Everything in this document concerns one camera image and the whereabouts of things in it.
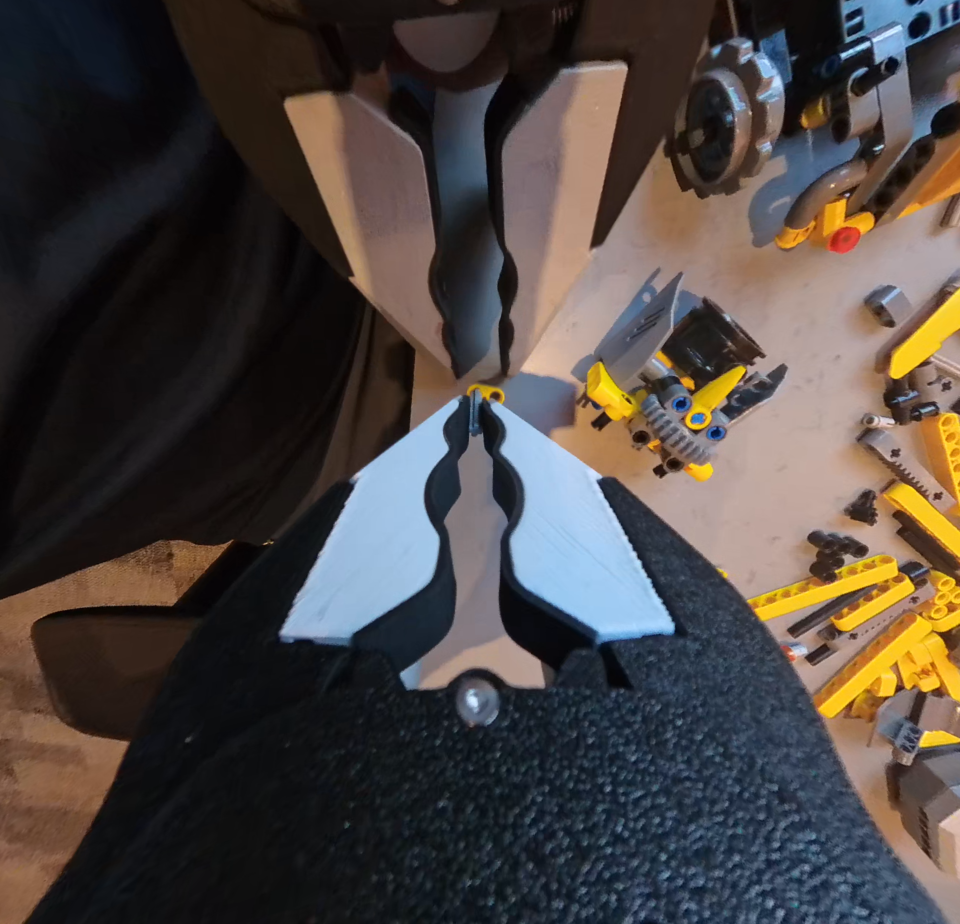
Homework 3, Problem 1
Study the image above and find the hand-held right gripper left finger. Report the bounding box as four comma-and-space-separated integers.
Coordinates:
279, 398, 481, 649

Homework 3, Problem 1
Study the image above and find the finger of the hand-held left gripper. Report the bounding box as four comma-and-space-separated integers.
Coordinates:
283, 90, 462, 381
486, 60, 630, 379

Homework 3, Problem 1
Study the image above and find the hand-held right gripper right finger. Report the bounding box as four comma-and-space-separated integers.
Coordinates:
480, 399, 676, 644

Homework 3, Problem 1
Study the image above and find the yellow brick wheel subassembly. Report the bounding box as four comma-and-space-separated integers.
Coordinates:
573, 270, 789, 483

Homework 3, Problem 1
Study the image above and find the spread of yellow beams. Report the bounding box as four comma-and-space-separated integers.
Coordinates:
750, 399, 960, 723

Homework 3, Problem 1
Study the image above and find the yellow brick vehicle model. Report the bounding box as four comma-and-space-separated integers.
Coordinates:
663, 0, 960, 254

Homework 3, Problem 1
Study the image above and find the grey desk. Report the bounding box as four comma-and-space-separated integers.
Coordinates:
408, 137, 960, 843

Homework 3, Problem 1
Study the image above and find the person's dark clothing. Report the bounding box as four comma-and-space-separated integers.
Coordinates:
0, 0, 415, 601

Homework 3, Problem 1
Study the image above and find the black connector cluster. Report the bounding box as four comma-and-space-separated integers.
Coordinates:
806, 489, 880, 585

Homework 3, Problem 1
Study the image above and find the black office chair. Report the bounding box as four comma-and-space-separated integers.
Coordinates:
30, 538, 265, 742

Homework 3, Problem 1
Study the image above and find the small grey curved connector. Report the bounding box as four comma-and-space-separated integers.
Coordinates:
864, 285, 913, 330

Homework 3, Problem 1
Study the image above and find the yellow curved fairing piece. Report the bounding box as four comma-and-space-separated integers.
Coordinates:
888, 287, 960, 381

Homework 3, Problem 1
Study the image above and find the grey battery box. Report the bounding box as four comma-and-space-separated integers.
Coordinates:
885, 744, 960, 874

